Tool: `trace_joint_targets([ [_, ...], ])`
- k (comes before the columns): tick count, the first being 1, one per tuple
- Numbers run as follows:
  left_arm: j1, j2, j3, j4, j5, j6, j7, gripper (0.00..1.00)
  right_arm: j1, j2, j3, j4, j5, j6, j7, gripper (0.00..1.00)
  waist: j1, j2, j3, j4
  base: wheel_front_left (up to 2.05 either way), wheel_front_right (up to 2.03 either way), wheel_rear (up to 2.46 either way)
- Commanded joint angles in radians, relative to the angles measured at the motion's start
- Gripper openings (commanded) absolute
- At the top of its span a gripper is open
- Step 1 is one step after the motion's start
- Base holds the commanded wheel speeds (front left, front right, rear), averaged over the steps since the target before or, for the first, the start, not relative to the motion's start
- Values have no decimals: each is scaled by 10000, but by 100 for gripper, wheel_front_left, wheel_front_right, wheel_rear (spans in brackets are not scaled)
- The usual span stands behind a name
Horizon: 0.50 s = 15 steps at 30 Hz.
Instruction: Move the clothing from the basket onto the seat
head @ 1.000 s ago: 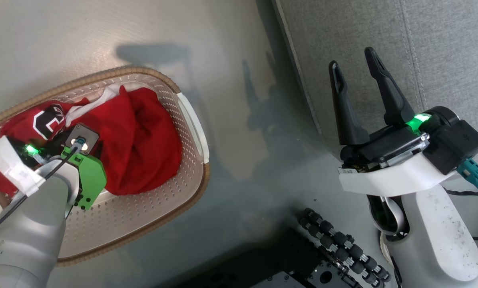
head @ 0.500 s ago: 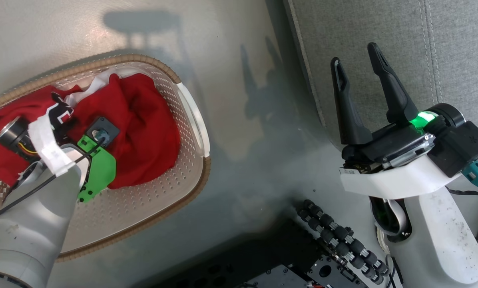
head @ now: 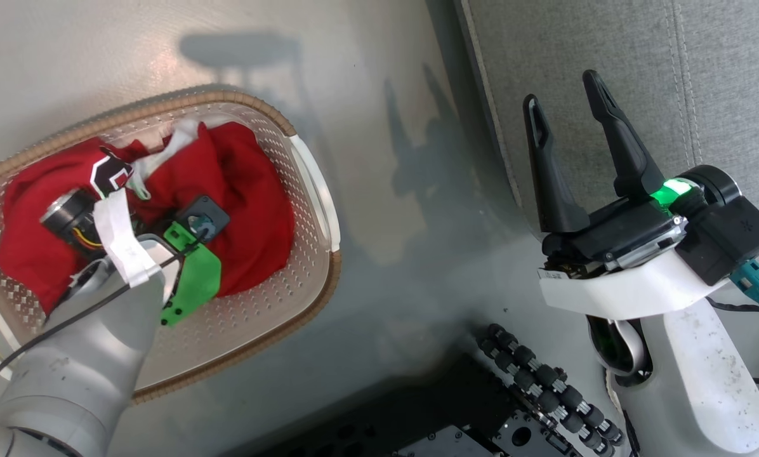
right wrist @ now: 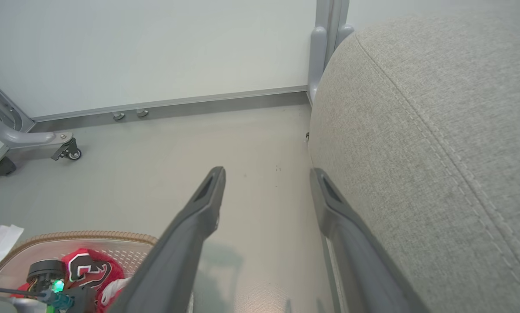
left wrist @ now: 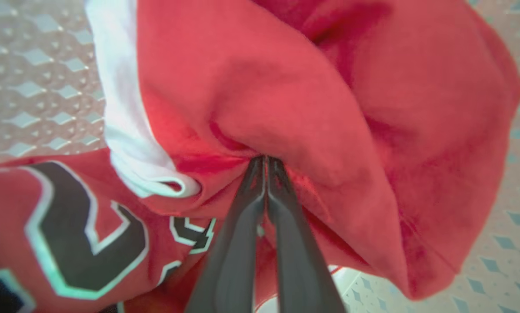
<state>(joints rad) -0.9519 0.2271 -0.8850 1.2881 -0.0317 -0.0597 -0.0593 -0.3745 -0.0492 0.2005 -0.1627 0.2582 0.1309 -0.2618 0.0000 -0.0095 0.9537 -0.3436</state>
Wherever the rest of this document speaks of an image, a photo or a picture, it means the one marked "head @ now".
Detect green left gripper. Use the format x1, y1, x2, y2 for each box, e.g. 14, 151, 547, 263
160, 220, 222, 328

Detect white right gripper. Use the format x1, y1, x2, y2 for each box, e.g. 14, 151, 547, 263
523, 69, 743, 320

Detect red basketball jersey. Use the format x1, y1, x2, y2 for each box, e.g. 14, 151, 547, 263
0, 121, 296, 315

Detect cream perforated plastic laundry basket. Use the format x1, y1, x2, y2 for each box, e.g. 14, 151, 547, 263
0, 89, 342, 405

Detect grey fabric sofa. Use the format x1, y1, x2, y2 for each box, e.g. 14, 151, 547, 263
424, 0, 759, 299

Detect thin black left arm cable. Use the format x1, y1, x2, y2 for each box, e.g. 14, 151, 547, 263
0, 228, 209, 404

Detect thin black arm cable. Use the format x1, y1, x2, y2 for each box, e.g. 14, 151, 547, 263
704, 297, 759, 314
0, 228, 209, 404

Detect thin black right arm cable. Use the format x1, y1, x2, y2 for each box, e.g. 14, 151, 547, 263
704, 297, 759, 314

